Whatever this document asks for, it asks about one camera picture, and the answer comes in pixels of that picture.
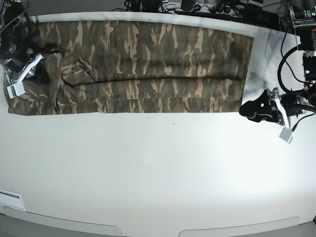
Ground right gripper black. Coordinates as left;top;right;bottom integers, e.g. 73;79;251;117
3;48;50;85

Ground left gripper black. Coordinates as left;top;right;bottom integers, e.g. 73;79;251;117
239;88;309;128

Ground camouflage T-shirt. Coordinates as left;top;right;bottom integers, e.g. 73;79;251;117
6;20;253;116

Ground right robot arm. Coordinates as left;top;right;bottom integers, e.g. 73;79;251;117
0;0;52;84

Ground black equipment clutter behind table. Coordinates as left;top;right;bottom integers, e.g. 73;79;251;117
122;0;290;31

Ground white label on table edge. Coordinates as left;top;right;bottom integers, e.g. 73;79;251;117
0;189;26;211

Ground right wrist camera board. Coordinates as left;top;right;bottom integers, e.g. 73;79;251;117
7;82;25;99

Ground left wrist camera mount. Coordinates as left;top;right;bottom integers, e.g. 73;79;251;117
279;127;294;143

